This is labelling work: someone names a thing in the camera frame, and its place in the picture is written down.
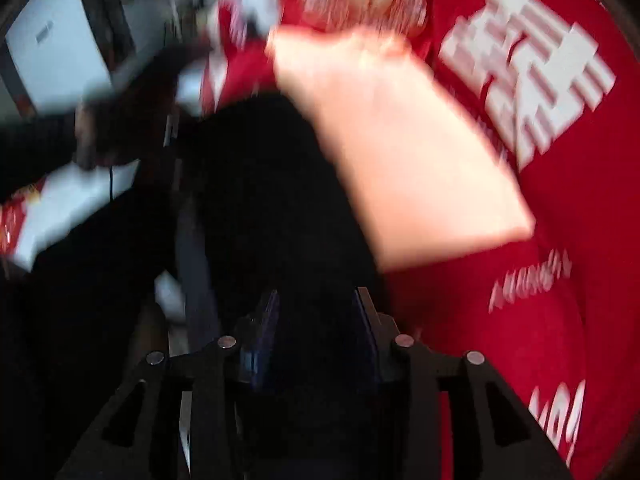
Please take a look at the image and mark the black pants with grey waistband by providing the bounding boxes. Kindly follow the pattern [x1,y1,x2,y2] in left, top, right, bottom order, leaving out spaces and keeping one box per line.
[1,93,385,479]

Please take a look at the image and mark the white appliance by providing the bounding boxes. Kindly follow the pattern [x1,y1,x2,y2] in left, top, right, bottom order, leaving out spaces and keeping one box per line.
[6,0,112,113]

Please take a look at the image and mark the white cloth sheet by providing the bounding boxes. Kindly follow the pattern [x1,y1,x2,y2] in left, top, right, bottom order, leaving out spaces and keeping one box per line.
[266,26,535,270]

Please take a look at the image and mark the red sofa cover with characters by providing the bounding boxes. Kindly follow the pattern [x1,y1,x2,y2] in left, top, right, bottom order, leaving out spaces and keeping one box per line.
[0,0,640,480]

